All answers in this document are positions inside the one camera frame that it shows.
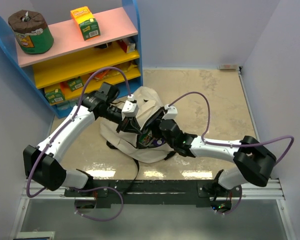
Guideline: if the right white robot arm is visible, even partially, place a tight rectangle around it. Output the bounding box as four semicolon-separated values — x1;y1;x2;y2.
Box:
159;119;277;197

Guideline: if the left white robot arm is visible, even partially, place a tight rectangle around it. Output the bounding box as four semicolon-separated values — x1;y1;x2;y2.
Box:
23;83;141;196

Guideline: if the small white orange label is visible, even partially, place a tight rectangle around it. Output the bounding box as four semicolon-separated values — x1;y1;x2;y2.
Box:
217;64;240;71

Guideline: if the green sponge box left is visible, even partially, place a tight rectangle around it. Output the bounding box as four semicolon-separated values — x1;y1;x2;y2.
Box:
44;88;65;105

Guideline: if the orange snack packet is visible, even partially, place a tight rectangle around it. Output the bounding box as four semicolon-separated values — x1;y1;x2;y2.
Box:
93;69;111;81

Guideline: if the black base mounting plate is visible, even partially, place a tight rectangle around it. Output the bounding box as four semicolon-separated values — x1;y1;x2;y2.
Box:
64;179;242;210

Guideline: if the blue wooden shelf unit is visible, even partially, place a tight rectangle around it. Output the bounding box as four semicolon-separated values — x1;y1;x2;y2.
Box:
0;0;143;118

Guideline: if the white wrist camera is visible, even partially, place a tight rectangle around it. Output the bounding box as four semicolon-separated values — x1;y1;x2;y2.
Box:
162;104;178;120
121;100;139;118

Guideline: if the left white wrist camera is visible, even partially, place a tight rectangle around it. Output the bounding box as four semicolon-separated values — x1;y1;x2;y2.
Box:
121;100;139;118

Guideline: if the purple cable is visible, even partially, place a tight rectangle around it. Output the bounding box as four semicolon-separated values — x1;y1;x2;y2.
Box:
26;66;136;198
164;91;295;163

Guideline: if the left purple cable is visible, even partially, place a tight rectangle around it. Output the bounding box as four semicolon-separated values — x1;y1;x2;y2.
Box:
26;66;136;198

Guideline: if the black object on shelf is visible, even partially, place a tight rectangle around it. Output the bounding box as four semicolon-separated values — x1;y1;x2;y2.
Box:
94;42;113;50

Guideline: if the purple treehouse paperback book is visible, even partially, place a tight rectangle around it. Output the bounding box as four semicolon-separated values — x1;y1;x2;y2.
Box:
151;137;166;147

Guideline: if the green sponge box middle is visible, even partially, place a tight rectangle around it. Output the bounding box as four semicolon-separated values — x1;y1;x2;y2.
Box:
65;76;84;92

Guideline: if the orange green sponge box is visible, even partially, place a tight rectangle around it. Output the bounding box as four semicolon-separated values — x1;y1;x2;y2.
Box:
70;6;101;41

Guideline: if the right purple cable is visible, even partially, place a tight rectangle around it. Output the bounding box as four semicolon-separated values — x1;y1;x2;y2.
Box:
164;91;295;163

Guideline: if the brown green toilet roll pack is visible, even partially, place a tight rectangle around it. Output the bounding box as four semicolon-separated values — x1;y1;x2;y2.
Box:
8;10;54;55

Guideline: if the yellow snack bag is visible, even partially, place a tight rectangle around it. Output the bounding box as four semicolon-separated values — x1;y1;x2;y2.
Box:
104;60;138;78

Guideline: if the beige canvas backpack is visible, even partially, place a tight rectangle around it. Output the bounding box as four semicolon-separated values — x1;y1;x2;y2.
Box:
100;86;176;165

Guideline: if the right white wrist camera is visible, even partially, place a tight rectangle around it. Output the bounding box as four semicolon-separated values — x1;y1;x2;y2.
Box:
162;104;178;120

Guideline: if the red white small box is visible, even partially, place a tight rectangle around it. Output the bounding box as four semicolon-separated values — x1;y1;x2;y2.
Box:
116;38;136;54

